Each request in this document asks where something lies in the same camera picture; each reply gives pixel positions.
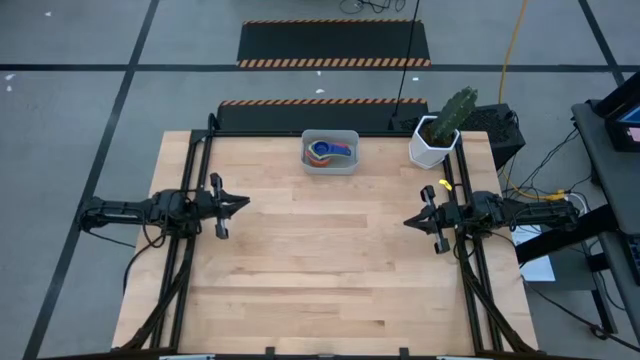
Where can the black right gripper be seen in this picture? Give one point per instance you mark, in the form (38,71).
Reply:
(447,215)

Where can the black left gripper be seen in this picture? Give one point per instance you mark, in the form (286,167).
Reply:
(207,206)

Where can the large orange measuring cup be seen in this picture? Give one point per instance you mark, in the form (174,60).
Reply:
(318,162)

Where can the medium blue measuring cup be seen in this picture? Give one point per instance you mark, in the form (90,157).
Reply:
(348,152)

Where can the small dark blue measuring cup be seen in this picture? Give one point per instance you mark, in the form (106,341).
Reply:
(323,147)

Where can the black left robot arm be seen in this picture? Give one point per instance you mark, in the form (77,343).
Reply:
(125,210)

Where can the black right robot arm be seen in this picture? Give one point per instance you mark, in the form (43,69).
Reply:
(530,212)

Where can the light grey plastic basket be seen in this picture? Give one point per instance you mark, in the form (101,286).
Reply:
(350,165)

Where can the small yellow tag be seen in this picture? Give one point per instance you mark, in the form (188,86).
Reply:
(445,185)

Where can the white plant pot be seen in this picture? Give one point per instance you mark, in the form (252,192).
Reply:
(425,155)

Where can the green cactus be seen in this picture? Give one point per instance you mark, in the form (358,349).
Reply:
(452,115)

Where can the black perforated computer case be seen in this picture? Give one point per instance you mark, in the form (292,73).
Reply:
(492,127)

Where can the white paper sheet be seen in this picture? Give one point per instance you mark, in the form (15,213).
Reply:
(542,270)

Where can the yellow power plug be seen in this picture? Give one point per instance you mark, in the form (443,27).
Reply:
(556,195)

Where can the grey side desk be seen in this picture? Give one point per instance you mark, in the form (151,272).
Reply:
(615,180)

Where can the black laptop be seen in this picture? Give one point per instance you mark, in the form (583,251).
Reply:
(617,100)

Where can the black aluminium table frame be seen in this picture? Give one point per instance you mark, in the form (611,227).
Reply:
(250,133)

